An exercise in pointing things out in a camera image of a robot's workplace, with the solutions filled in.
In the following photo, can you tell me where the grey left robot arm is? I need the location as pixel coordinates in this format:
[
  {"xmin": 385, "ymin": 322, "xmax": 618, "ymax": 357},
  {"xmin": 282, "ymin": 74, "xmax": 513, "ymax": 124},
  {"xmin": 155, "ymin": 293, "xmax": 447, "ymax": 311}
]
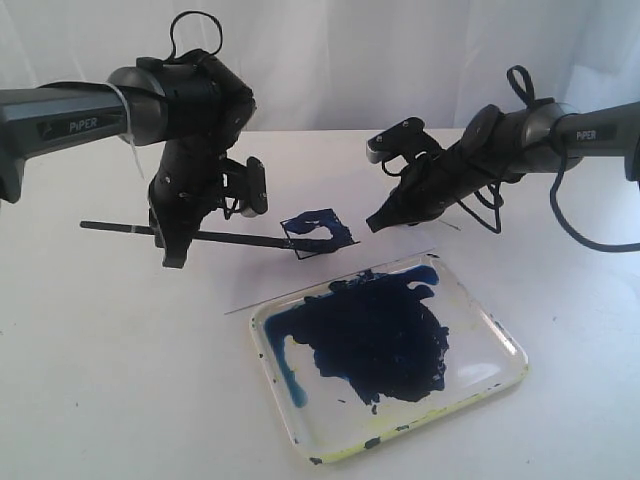
[{"xmin": 1, "ymin": 49, "xmax": 268, "ymax": 268}]

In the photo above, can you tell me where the black paintbrush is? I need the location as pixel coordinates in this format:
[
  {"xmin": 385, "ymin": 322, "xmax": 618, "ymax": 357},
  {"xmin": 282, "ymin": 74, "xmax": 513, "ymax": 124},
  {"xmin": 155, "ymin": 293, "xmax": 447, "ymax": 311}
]
[{"xmin": 79, "ymin": 220, "xmax": 338, "ymax": 254}]

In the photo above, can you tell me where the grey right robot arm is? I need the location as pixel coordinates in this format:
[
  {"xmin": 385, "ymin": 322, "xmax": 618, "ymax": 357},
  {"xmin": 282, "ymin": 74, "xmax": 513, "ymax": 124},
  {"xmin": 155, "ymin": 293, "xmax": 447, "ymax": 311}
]
[{"xmin": 366, "ymin": 100, "xmax": 639, "ymax": 232}]

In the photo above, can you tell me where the white paper sheet with square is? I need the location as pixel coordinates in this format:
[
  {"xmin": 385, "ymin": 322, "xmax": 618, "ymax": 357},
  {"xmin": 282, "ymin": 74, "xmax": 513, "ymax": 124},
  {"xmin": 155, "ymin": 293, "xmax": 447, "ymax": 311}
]
[{"xmin": 189, "ymin": 170, "xmax": 435, "ymax": 313}]

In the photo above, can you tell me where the white curtain backdrop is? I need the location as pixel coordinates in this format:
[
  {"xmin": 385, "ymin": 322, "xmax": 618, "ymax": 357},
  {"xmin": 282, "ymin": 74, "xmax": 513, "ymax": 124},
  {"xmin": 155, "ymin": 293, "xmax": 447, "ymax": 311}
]
[{"xmin": 1, "ymin": 1, "xmax": 639, "ymax": 130}]

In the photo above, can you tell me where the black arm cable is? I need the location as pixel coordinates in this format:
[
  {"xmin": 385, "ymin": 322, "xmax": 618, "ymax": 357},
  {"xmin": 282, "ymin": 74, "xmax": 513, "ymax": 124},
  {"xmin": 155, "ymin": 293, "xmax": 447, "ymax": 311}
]
[
  {"xmin": 379, "ymin": 64, "xmax": 640, "ymax": 254},
  {"xmin": 169, "ymin": 10, "xmax": 225, "ymax": 61}
]

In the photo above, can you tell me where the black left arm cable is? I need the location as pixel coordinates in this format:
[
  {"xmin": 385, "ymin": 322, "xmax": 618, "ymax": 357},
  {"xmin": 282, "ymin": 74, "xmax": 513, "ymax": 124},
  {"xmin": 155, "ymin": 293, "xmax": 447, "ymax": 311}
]
[{"xmin": 169, "ymin": 10, "xmax": 225, "ymax": 61}]

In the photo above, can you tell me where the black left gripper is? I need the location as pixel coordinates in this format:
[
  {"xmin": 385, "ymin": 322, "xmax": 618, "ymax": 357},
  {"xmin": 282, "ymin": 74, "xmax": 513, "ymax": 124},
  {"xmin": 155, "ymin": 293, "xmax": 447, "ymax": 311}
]
[{"xmin": 148, "ymin": 134, "xmax": 235, "ymax": 269}]

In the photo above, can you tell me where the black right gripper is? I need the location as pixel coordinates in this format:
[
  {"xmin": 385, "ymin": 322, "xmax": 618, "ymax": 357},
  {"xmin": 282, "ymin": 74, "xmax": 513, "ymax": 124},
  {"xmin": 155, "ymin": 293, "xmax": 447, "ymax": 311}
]
[{"xmin": 366, "ymin": 141, "xmax": 495, "ymax": 233}]

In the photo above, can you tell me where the white paint tray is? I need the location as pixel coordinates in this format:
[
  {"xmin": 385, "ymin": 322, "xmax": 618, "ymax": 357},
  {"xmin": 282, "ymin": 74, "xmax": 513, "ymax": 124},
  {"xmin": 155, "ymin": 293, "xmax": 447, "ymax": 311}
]
[{"xmin": 249, "ymin": 253, "xmax": 529, "ymax": 464}]

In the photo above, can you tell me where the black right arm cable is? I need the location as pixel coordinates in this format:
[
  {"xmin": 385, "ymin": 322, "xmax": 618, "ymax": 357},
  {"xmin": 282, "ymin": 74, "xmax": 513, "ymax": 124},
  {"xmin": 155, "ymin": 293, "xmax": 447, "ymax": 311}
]
[{"xmin": 379, "ymin": 64, "xmax": 640, "ymax": 254}]

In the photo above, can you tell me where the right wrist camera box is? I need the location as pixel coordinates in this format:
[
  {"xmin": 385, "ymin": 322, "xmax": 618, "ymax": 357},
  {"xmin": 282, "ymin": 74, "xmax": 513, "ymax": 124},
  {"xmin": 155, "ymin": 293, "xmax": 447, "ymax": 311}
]
[{"xmin": 366, "ymin": 117, "xmax": 425, "ymax": 164}]

